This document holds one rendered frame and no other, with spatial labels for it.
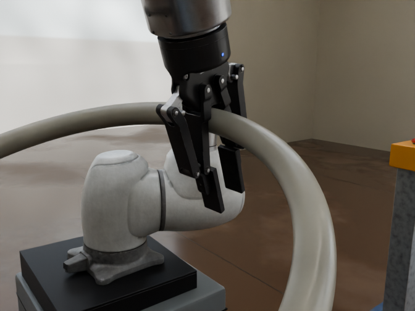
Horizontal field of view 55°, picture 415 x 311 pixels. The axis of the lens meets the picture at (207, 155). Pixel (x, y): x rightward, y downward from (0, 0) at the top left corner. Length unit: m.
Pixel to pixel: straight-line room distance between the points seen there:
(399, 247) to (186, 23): 1.30
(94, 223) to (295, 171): 0.67
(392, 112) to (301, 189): 6.74
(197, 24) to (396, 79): 6.66
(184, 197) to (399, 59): 6.26
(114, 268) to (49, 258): 0.19
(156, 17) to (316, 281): 0.28
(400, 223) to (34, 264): 1.16
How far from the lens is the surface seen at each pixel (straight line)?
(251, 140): 0.41
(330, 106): 7.66
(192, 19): 0.40
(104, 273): 0.97
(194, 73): 0.43
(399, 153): 1.47
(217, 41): 0.42
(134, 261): 0.99
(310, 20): 7.71
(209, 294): 1.01
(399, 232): 1.55
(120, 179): 0.91
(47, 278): 1.01
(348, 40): 7.49
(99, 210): 0.93
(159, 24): 0.41
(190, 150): 0.45
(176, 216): 0.95
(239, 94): 0.50
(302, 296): 0.26
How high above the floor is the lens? 1.33
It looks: 12 degrees down
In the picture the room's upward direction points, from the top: straight up
